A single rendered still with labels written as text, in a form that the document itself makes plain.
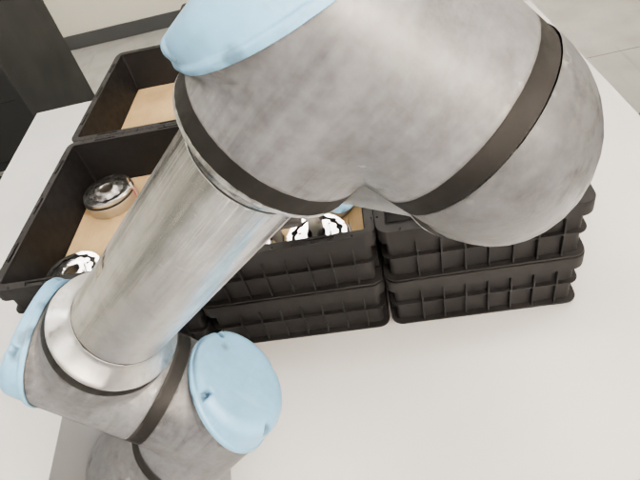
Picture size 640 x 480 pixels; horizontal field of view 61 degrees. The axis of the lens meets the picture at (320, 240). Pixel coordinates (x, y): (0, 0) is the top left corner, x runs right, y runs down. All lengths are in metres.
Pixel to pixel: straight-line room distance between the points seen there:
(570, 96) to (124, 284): 0.29
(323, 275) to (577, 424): 0.41
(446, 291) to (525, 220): 0.62
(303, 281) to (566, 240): 0.39
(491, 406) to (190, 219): 0.63
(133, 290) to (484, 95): 0.26
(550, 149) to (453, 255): 0.58
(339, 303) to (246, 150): 0.65
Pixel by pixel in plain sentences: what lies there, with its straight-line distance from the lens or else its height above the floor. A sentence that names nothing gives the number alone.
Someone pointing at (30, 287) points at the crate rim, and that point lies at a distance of 0.94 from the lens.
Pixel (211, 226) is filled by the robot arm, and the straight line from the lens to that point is 0.32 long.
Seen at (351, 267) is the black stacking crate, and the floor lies 0.86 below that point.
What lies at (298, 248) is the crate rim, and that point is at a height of 0.93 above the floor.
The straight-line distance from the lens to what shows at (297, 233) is 0.90.
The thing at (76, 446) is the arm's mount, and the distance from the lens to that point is 0.74.
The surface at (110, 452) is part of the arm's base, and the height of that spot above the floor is 0.93.
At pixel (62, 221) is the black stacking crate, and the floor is 0.87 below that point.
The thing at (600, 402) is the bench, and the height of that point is 0.70.
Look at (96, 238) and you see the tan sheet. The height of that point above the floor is 0.83.
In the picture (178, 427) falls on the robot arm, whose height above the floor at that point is 1.01.
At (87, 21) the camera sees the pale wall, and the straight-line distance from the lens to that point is 4.55.
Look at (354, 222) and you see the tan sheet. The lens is 0.94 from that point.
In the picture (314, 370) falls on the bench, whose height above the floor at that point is 0.70.
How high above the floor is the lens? 1.47
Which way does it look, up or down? 44 degrees down
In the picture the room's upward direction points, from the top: 16 degrees counter-clockwise
